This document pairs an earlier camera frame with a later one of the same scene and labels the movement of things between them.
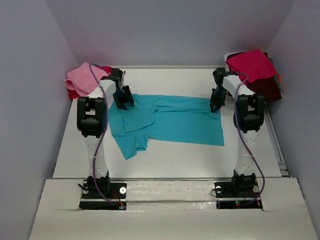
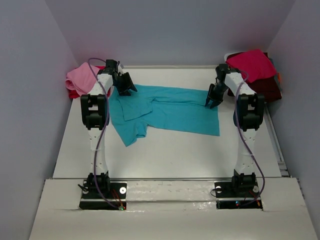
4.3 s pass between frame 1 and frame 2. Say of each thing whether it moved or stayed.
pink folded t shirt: stayed
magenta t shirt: stayed
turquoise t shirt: moved
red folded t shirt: stayed
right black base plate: stayed
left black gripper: moved
